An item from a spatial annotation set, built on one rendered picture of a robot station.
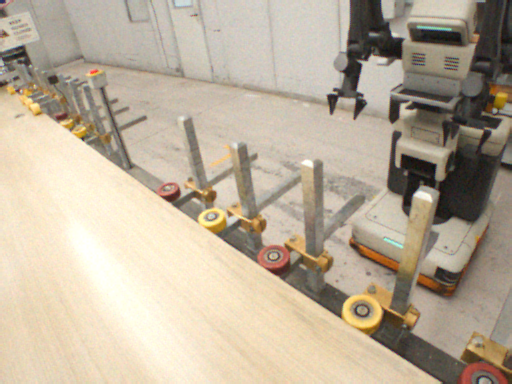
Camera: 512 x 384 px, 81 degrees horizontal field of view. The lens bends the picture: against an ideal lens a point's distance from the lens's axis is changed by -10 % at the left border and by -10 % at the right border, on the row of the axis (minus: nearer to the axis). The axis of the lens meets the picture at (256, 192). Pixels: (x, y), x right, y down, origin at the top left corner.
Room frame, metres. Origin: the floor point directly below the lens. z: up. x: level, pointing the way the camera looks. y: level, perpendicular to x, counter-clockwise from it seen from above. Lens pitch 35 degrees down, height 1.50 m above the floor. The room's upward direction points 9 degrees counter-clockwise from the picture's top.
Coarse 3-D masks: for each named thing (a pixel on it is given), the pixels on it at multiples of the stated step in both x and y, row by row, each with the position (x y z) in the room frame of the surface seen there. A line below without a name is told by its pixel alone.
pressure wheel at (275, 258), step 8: (264, 248) 0.60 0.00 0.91; (272, 248) 0.59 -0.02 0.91; (280, 248) 0.59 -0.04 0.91; (264, 256) 0.57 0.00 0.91; (272, 256) 0.56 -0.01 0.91; (280, 256) 0.56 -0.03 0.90; (288, 256) 0.56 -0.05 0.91; (264, 264) 0.54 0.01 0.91; (272, 264) 0.54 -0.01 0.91; (280, 264) 0.53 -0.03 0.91; (288, 264) 0.54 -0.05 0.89; (272, 272) 0.53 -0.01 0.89; (280, 272) 0.53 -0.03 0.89
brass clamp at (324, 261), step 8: (288, 240) 0.66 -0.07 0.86; (296, 240) 0.66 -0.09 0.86; (304, 240) 0.65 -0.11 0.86; (288, 248) 0.65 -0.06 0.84; (296, 248) 0.63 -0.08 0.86; (304, 248) 0.62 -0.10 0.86; (304, 256) 0.60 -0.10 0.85; (320, 256) 0.58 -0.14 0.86; (328, 256) 0.58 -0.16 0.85; (304, 264) 0.60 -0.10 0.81; (312, 264) 0.58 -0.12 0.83; (320, 264) 0.57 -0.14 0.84; (328, 264) 0.57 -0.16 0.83
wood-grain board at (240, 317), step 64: (0, 128) 2.12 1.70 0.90; (64, 128) 1.82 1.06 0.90; (0, 192) 1.16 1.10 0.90; (64, 192) 1.06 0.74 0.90; (128, 192) 0.98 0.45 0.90; (0, 256) 0.73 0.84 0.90; (64, 256) 0.69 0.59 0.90; (128, 256) 0.65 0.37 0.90; (192, 256) 0.61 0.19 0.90; (0, 320) 0.48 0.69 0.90; (64, 320) 0.46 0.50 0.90; (128, 320) 0.44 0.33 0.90; (192, 320) 0.42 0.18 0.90; (256, 320) 0.40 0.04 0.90; (320, 320) 0.37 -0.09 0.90
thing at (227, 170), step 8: (256, 152) 1.20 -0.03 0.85; (224, 168) 1.12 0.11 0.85; (232, 168) 1.12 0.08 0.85; (208, 176) 1.08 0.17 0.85; (216, 176) 1.07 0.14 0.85; (224, 176) 1.09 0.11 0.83; (208, 184) 1.04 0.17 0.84; (184, 192) 0.99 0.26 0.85; (192, 192) 0.99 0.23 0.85; (176, 200) 0.95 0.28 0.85; (184, 200) 0.97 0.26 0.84
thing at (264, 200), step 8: (296, 176) 0.99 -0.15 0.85; (280, 184) 0.95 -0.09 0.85; (288, 184) 0.95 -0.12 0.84; (296, 184) 0.98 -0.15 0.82; (272, 192) 0.91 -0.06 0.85; (280, 192) 0.92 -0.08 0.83; (256, 200) 0.89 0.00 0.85; (264, 200) 0.88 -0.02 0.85; (272, 200) 0.90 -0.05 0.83; (264, 208) 0.87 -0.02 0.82; (232, 216) 0.82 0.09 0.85; (232, 224) 0.78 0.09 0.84; (240, 224) 0.80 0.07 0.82; (224, 232) 0.76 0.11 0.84; (232, 232) 0.78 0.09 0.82
